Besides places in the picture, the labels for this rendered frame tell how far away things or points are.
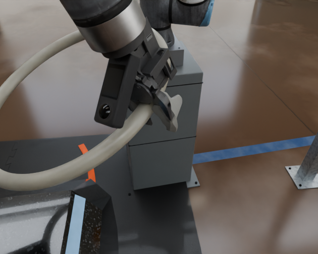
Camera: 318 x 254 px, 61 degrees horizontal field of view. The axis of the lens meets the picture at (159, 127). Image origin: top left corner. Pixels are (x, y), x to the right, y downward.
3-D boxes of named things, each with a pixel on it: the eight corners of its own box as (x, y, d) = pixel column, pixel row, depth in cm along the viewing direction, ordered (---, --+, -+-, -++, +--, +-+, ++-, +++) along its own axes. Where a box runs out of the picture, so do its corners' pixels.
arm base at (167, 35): (137, 35, 144) (136, 15, 137) (172, 34, 145) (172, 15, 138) (137, 50, 129) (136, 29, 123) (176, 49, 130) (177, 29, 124)
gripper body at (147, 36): (180, 74, 48) (156, 14, 39) (156, 110, 45) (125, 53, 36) (147, 70, 52) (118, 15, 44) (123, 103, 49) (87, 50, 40)
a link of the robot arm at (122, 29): (108, 28, 32) (59, 27, 37) (126, 60, 35) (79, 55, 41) (146, -15, 35) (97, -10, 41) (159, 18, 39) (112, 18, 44)
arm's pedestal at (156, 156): (119, 146, 212) (105, 43, 157) (180, 137, 220) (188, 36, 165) (126, 199, 175) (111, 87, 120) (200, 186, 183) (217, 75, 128)
